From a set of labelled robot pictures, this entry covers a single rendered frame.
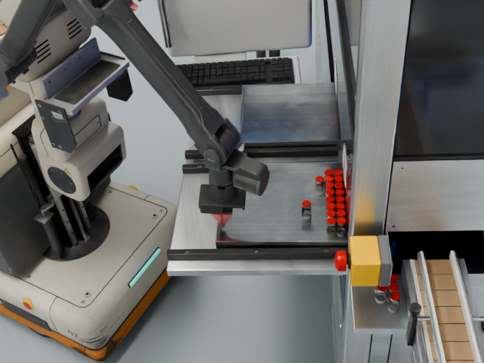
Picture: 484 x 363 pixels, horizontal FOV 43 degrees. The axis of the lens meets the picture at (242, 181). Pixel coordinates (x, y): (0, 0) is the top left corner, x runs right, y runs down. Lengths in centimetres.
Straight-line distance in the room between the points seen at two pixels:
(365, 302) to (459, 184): 32
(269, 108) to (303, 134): 15
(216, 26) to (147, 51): 97
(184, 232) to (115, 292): 76
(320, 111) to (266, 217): 42
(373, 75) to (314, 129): 71
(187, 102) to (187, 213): 39
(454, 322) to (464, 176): 28
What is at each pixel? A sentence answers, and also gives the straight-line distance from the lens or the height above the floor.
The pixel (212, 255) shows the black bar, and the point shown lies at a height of 90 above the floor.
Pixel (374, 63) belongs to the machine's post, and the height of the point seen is 141.
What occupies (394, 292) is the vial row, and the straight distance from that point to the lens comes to 128.
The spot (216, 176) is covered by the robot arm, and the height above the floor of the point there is 108.
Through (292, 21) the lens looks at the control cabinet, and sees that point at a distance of 213.
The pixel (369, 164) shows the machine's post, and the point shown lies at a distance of 113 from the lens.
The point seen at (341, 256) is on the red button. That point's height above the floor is 101.
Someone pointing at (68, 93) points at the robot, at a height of 104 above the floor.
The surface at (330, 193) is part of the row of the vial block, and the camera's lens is 145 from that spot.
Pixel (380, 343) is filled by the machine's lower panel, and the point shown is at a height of 61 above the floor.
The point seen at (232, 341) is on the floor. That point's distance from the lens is 231.
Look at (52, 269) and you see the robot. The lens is 231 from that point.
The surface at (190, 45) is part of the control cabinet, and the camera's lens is 217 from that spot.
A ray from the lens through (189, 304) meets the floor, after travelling 242.
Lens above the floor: 195
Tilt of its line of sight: 43 degrees down
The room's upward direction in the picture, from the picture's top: 6 degrees counter-clockwise
